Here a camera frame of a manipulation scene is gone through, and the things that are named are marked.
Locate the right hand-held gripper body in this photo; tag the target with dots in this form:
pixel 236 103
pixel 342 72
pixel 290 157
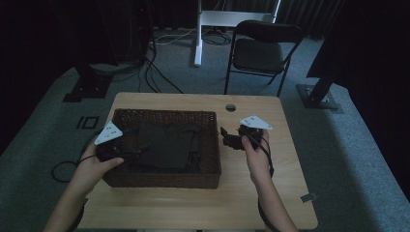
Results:
pixel 254 124

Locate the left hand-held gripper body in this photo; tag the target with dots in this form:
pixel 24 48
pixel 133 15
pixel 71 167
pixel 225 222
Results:
pixel 109 148

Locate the dark pants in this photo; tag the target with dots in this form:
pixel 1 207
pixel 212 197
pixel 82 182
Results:
pixel 164 148

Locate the brown wicker basket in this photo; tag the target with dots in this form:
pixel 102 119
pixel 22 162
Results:
pixel 161 180

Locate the person's left hand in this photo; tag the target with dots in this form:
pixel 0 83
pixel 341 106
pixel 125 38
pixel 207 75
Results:
pixel 92 170

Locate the person's right hand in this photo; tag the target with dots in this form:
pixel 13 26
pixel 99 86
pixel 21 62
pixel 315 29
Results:
pixel 259 164

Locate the black floor tape marks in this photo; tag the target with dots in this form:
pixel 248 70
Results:
pixel 79 123

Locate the black stand with square base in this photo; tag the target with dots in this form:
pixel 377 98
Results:
pixel 87 87

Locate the black slanted stand with base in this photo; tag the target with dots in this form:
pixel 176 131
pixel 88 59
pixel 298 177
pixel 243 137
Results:
pixel 317 96

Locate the black folding chair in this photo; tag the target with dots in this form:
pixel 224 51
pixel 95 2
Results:
pixel 257 54

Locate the white metal stand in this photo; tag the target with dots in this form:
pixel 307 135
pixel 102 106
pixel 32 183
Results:
pixel 198 48

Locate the dark curtain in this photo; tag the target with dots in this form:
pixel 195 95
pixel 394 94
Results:
pixel 306 16

